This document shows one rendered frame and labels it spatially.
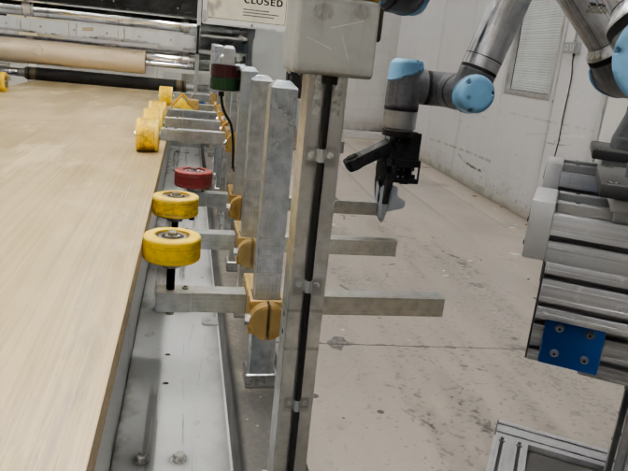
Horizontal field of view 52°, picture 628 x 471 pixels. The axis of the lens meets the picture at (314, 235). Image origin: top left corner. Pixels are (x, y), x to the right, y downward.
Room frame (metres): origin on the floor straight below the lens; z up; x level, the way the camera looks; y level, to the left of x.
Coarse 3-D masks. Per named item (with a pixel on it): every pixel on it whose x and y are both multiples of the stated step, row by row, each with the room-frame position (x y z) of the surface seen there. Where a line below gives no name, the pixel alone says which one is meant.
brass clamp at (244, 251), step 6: (234, 222) 1.16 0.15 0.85; (240, 222) 1.16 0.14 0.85; (234, 228) 1.15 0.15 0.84; (240, 234) 1.09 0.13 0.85; (240, 240) 1.06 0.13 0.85; (246, 240) 1.06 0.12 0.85; (252, 240) 1.07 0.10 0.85; (240, 246) 1.05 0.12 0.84; (246, 246) 1.05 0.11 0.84; (252, 246) 1.06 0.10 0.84; (234, 252) 1.05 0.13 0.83; (240, 252) 1.05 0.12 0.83; (246, 252) 1.05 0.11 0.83; (252, 252) 1.05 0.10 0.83; (240, 258) 1.05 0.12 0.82; (246, 258) 1.05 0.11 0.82; (252, 258) 1.05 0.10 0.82; (246, 264) 1.05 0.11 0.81; (252, 264) 1.05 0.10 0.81
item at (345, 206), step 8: (200, 192) 1.35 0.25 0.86; (208, 192) 1.36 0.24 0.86; (216, 192) 1.37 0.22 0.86; (224, 192) 1.38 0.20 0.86; (200, 200) 1.34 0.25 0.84; (208, 200) 1.35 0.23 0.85; (216, 200) 1.35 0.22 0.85; (224, 200) 1.36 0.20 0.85; (344, 200) 1.42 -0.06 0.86; (352, 200) 1.43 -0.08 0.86; (360, 200) 1.43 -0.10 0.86; (368, 200) 1.44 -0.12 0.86; (288, 208) 1.39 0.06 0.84; (336, 208) 1.41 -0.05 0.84; (344, 208) 1.41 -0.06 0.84; (352, 208) 1.42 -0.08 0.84; (360, 208) 1.42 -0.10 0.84; (368, 208) 1.42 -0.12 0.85; (376, 208) 1.43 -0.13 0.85
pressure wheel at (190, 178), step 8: (176, 168) 1.35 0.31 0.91; (184, 168) 1.37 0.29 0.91; (192, 168) 1.35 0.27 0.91; (200, 168) 1.38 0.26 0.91; (176, 176) 1.33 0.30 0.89; (184, 176) 1.32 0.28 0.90; (192, 176) 1.32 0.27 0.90; (200, 176) 1.32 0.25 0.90; (208, 176) 1.34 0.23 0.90; (176, 184) 1.33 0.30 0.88; (184, 184) 1.32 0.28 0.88; (192, 184) 1.32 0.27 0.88; (200, 184) 1.32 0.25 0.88; (208, 184) 1.34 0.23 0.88; (192, 192) 1.34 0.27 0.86
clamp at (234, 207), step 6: (228, 186) 1.39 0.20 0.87; (228, 192) 1.36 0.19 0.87; (228, 198) 1.34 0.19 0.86; (234, 198) 1.31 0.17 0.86; (240, 198) 1.29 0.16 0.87; (228, 204) 1.30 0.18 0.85; (234, 204) 1.29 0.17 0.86; (240, 204) 1.29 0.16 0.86; (228, 210) 1.32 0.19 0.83; (234, 210) 1.29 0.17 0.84; (240, 210) 1.29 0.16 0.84; (228, 216) 1.31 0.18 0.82; (234, 216) 1.29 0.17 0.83; (240, 216) 1.29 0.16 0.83
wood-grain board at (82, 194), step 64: (0, 128) 1.69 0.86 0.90; (64, 128) 1.81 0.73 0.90; (128, 128) 1.95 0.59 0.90; (0, 192) 1.02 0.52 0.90; (64, 192) 1.07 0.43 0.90; (128, 192) 1.12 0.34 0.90; (0, 256) 0.72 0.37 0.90; (64, 256) 0.74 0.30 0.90; (128, 256) 0.77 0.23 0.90; (0, 320) 0.55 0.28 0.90; (64, 320) 0.56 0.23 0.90; (0, 384) 0.44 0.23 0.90; (64, 384) 0.45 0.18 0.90; (0, 448) 0.36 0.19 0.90; (64, 448) 0.37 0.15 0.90
